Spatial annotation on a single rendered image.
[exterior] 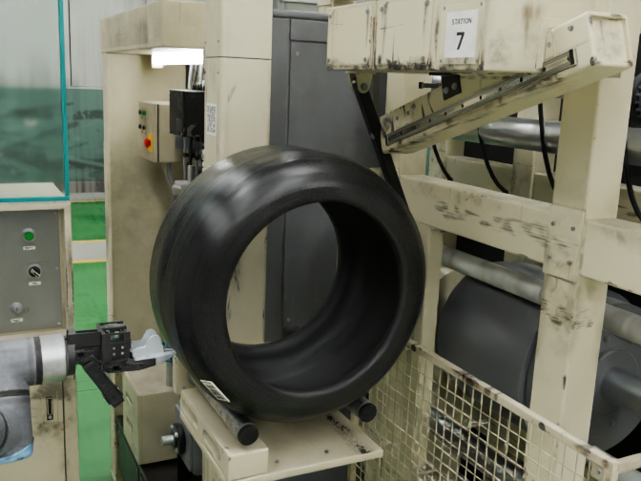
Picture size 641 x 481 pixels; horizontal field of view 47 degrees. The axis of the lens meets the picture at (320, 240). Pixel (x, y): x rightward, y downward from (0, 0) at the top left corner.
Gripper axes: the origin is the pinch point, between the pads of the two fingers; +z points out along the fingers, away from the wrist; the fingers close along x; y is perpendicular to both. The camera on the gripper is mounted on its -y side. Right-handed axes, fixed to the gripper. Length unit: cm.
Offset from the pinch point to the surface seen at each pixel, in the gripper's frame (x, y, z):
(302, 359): 13.9, -10.7, 36.7
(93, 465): 151, -106, 8
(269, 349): 15.6, -7.9, 28.5
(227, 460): -10.1, -19.9, 9.4
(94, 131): 898, -26, 132
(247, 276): 26.7, 7.7, 26.5
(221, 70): 27, 57, 19
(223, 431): -0.4, -18.8, 11.8
